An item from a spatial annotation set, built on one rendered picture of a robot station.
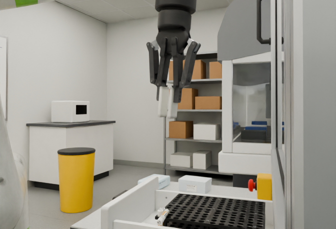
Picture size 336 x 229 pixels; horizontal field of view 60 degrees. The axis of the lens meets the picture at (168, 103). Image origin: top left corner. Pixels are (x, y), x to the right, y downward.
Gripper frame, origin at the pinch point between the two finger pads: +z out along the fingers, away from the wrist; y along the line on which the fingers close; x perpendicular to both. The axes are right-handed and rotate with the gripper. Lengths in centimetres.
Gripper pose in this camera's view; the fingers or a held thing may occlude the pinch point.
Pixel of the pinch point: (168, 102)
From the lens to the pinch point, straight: 66.5
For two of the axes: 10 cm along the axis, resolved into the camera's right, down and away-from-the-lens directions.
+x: -5.2, 0.0, -8.5
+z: -0.7, 10.0, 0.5
